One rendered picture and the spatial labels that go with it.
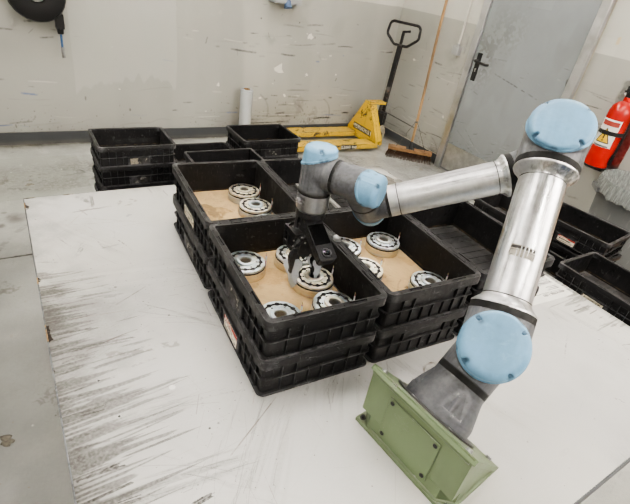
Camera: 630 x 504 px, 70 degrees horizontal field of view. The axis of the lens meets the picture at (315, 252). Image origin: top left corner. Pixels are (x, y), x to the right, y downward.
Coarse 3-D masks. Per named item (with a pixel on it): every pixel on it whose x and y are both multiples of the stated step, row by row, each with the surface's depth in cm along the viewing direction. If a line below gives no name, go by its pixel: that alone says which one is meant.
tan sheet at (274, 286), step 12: (264, 252) 127; (264, 276) 117; (276, 276) 118; (264, 288) 113; (276, 288) 113; (288, 288) 114; (264, 300) 109; (276, 300) 109; (288, 300) 110; (300, 300) 111; (312, 300) 112
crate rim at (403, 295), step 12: (408, 216) 137; (420, 228) 132; (432, 240) 128; (348, 252) 114; (360, 264) 110; (468, 264) 118; (372, 276) 107; (468, 276) 113; (480, 276) 114; (384, 288) 103; (408, 288) 105; (420, 288) 105; (432, 288) 107; (444, 288) 109; (456, 288) 112; (396, 300) 103
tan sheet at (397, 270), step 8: (360, 240) 141; (360, 256) 133; (368, 256) 133; (376, 256) 134; (400, 256) 136; (384, 264) 131; (392, 264) 132; (400, 264) 132; (408, 264) 133; (416, 264) 134; (384, 272) 127; (392, 272) 128; (400, 272) 129; (408, 272) 129; (384, 280) 124; (392, 280) 125; (400, 280) 125; (408, 280) 126; (392, 288) 121; (400, 288) 122
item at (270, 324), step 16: (224, 224) 116; (240, 224) 118; (224, 256) 106; (240, 272) 100; (240, 288) 98; (256, 304) 91; (336, 304) 96; (352, 304) 96; (368, 304) 98; (384, 304) 102; (272, 320) 88; (288, 320) 89; (304, 320) 91; (320, 320) 94
